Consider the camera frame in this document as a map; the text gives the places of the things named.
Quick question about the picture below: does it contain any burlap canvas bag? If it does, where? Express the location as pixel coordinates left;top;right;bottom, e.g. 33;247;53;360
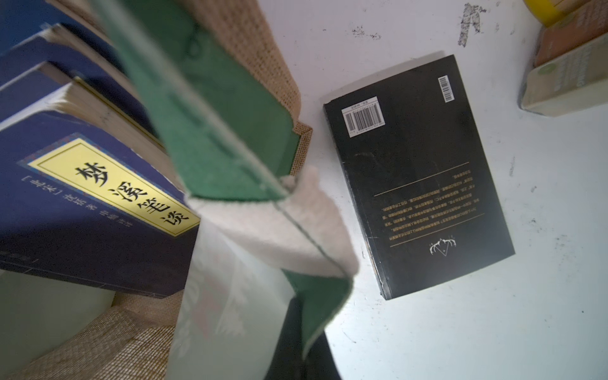
1;1;359;379

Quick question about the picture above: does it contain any black paperback book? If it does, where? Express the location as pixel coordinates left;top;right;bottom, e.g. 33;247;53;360
323;53;515;300

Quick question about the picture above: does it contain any navy book yellow label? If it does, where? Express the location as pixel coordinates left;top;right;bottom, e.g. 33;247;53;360
1;81;200;299

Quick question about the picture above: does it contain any navy blue book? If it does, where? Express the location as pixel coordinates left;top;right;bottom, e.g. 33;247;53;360
1;24;155;135

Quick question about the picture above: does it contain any brown cover book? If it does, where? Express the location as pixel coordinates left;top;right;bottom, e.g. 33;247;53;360
534;0;607;67

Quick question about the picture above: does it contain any yellow bowl with buns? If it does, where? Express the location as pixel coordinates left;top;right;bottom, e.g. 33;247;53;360
523;0;588;27

